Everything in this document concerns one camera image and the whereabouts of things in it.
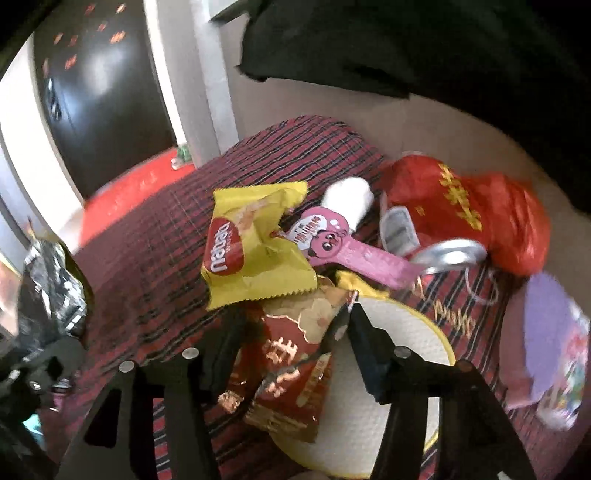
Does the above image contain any yellow snack wrapper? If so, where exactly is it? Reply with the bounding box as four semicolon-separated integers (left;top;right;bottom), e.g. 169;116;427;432
200;181;318;311

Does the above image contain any red gold snack wrapper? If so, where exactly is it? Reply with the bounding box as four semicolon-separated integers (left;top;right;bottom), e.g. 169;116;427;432
217;276;351;443

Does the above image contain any yellow rimmed white scrub pad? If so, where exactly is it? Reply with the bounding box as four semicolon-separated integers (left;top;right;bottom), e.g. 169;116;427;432
271;271;456;479

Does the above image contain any pink pig wrapper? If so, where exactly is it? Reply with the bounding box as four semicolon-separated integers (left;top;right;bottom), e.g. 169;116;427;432
287;207;423;290

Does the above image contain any red drink can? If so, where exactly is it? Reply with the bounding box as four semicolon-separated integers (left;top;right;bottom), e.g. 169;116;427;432
379;153;490;275

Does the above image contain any white cotton ball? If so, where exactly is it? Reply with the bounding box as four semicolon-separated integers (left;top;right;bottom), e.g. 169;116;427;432
321;177;374;233

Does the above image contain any purple felt coaster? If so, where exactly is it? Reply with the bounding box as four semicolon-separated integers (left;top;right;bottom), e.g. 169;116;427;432
499;272;574;410

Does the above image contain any red plastic bag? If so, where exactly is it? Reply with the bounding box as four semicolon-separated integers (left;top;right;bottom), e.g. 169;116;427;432
466;173;551;277

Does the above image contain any pink Kleenex tissue pack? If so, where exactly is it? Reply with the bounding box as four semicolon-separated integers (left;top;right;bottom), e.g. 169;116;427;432
536;299;590;431

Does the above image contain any red plaid tablecloth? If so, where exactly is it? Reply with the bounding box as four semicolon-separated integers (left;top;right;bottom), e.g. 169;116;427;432
41;116;590;479

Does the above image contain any red floor mat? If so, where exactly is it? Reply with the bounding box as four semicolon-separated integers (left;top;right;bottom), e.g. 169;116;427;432
78;149;195;247

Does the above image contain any black refrigerator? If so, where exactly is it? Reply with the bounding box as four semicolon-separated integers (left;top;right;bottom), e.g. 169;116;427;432
33;0;176;199

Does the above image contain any black cloth hanging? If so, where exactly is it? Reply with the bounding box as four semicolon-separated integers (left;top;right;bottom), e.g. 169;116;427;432
239;1;590;212

